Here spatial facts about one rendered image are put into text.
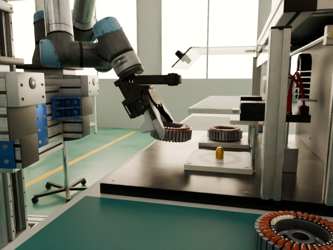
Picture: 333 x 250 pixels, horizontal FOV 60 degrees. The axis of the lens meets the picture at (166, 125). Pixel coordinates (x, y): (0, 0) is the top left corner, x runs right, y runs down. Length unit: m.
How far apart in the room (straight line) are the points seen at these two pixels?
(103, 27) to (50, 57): 0.17
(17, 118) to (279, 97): 0.67
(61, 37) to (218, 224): 0.64
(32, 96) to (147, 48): 4.91
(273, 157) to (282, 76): 0.13
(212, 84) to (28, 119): 4.71
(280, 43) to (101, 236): 0.40
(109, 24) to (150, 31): 4.94
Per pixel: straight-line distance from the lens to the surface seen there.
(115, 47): 0.78
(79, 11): 1.30
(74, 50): 0.86
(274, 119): 0.51
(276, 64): 0.50
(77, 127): 1.31
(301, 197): 0.56
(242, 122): 0.67
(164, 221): 0.48
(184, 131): 0.74
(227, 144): 0.88
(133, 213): 0.51
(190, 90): 5.49
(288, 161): 0.69
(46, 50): 0.86
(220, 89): 5.43
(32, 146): 0.95
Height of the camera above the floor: 0.97
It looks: 9 degrees down
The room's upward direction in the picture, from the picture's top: straight up
